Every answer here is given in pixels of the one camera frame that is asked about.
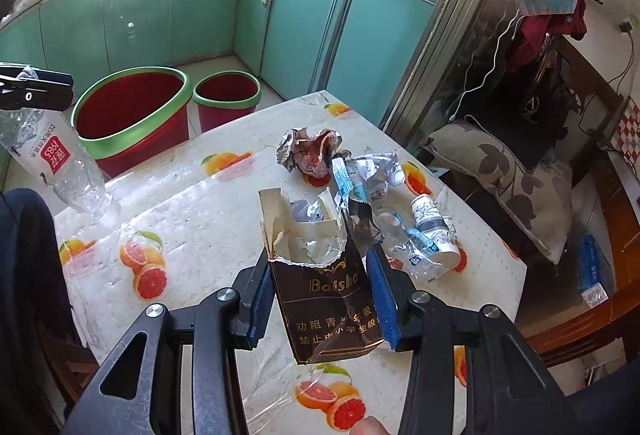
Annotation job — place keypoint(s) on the small red bucket green rim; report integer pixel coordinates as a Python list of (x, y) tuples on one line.
[(225, 95)]

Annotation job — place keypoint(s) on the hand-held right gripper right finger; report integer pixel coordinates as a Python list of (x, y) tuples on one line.
[(380, 300)]

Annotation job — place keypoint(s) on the person's right hand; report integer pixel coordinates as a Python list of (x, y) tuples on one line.
[(372, 427)]

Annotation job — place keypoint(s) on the clear plastic wrapper blue print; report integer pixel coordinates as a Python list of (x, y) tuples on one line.
[(405, 247)]

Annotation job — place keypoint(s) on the aluminium sliding door frame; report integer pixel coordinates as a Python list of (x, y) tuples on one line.
[(450, 15)]

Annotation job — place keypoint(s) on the person's dark trousers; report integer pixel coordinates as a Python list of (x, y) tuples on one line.
[(30, 265)]

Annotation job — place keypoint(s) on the torn brown cigarette carton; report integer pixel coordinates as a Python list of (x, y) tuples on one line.
[(325, 305)]

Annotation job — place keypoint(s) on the clear plastic bottle red label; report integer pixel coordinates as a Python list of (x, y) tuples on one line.
[(55, 155)]

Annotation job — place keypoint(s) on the blue white wrapper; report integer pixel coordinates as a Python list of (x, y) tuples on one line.
[(370, 175)]

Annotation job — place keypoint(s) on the wooden bench frame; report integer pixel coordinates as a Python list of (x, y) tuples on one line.
[(615, 195)]

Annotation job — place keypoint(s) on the dark red garment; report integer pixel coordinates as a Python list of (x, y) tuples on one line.
[(550, 25)]

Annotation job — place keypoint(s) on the large red bucket green rim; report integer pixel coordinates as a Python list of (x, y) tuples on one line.
[(130, 105)]

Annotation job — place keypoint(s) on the white printed paper cup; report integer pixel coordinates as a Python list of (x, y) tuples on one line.
[(432, 230)]

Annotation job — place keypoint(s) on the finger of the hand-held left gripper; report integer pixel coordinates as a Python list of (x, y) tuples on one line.
[(45, 90)]

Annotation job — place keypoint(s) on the red white checkered board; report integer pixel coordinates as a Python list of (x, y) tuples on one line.
[(629, 130)]

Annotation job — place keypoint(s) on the blue packet box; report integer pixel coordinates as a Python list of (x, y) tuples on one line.
[(592, 270)]

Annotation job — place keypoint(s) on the fruit print tablecloth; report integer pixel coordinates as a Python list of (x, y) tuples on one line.
[(200, 225)]

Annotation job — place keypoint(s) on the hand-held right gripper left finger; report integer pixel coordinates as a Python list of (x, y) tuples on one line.
[(257, 310)]

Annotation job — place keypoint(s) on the silver foil wrapper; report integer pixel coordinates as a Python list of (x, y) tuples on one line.
[(305, 152)]

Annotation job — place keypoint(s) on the floral beige pillow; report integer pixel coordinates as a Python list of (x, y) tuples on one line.
[(505, 175)]

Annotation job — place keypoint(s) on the black cloth bag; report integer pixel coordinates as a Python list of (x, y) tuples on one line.
[(520, 115)]

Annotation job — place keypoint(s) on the green kitchen cabinets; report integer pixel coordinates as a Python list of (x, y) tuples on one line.
[(200, 5)]

